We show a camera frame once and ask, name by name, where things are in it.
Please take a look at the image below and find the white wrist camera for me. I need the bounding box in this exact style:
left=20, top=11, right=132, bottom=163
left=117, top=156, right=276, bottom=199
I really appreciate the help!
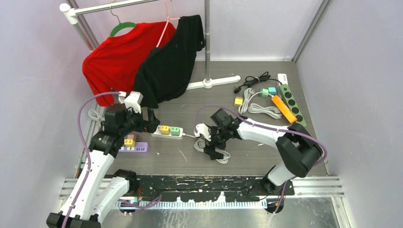
left=124, top=91, right=143, bottom=114
left=194, top=123, right=211, bottom=141

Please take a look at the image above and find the yellow adapter on purple strip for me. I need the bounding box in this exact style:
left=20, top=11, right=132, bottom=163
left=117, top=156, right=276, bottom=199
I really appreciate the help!
left=124, top=139, right=136, bottom=147

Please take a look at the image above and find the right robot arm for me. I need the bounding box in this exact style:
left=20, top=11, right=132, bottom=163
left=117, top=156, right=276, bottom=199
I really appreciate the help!
left=194, top=108, right=325, bottom=195

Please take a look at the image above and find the black t-shirt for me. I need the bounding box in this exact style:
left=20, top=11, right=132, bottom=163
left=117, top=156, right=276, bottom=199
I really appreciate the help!
left=134, top=15, right=205, bottom=109

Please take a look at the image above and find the orange power strip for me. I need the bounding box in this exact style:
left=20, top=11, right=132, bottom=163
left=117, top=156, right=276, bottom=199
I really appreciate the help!
left=271, top=95, right=297, bottom=124

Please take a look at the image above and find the red t-shirt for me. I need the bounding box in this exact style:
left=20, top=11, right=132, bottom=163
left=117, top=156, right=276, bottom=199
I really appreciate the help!
left=82, top=21, right=176, bottom=106

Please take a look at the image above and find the purple power strip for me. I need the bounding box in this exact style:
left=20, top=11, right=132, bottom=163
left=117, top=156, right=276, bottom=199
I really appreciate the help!
left=119, top=142, right=148, bottom=153

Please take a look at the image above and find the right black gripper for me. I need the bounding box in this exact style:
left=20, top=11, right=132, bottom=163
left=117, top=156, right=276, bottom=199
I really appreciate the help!
left=204, top=125, right=230, bottom=160

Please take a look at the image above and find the yellow plug adapter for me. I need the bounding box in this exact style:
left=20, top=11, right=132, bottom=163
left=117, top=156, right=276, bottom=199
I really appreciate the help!
left=234, top=97, right=243, bottom=106

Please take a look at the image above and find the grey cable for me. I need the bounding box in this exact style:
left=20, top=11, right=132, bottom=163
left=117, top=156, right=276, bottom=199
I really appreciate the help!
left=238, top=87, right=273, bottom=115

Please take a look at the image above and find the pink clothes hanger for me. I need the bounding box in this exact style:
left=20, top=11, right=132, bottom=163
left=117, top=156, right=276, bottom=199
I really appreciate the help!
left=156, top=0, right=180, bottom=47

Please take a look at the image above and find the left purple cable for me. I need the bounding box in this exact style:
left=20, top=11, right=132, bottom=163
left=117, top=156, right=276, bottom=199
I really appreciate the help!
left=61, top=91, right=163, bottom=228

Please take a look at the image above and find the black power cable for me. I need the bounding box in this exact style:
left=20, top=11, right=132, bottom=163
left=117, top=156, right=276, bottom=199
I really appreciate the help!
left=233, top=71, right=282, bottom=95

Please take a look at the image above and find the white clothes rack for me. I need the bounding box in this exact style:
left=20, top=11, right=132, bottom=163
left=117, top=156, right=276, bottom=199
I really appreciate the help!
left=59, top=0, right=240, bottom=90

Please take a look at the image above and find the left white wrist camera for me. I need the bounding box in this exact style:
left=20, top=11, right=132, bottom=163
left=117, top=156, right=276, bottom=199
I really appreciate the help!
left=124, top=91, right=143, bottom=114

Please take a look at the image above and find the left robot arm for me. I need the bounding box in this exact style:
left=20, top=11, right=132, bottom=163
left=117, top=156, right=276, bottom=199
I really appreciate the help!
left=46, top=104, right=160, bottom=228

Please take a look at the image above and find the green power strip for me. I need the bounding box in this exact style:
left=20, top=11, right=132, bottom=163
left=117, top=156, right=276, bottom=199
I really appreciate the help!
left=278, top=84, right=307, bottom=127

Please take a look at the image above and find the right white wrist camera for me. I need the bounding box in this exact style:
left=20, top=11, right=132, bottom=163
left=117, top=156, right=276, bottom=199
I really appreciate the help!
left=194, top=123, right=211, bottom=141

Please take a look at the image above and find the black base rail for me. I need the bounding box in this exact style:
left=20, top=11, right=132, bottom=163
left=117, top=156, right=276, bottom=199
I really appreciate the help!
left=124, top=175, right=282, bottom=203

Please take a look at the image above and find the brown plug adapter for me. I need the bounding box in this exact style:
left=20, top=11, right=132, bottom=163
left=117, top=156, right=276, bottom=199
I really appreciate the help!
left=126, top=134, right=137, bottom=141

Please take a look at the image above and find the white power strip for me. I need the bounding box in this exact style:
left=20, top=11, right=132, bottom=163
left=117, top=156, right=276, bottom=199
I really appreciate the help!
left=277, top=73, right=288, bottom=86
left=151, top=125, right=183, bottom=140

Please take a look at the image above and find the green plug adapter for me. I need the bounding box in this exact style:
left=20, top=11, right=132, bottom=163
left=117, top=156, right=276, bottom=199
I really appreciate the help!
left=259, top=88, right=269, bottom=97

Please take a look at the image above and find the green clothes hanger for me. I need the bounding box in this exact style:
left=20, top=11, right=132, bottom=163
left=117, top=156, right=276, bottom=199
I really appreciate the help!
left=109, top=5, right=136, bottom=37

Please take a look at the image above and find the white strip cable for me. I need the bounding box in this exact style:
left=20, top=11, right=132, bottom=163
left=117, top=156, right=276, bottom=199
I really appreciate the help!
left=182, top=133, right=231, bottom=164
left=247, top=103, right=283, bottom=120

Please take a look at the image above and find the teal plug adapter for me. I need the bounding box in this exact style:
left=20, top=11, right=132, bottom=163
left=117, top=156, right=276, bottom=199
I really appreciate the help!
left=268, top=87, right=278, bottom=95

